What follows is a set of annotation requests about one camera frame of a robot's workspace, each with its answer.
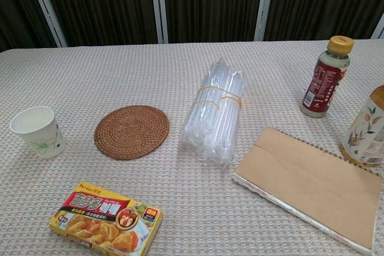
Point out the white floral paper cup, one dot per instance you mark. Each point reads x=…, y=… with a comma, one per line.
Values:
x=39, y=136

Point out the checkered woven tablecloth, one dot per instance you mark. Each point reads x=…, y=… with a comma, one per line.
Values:
x=192, y=88

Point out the dark folding screen white frame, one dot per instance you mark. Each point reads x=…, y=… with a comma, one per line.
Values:
x=192, y=4

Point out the round brown woven coaster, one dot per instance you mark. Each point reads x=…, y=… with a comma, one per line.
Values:
x=132, y=131

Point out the brown cover spiral notebook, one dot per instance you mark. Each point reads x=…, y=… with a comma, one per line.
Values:
x=312, y=181

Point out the yellow curry box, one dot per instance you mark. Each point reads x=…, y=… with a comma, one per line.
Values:
x=105, y=226

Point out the red label bottle yellow cap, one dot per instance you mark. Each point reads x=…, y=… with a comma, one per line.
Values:
x=324, y=82

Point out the bundle of wrapped clear straws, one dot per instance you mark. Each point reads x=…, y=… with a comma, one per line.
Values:
x=214, y=118

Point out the floral label tea bottle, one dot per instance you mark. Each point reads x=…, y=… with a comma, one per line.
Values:
x=364, y=133

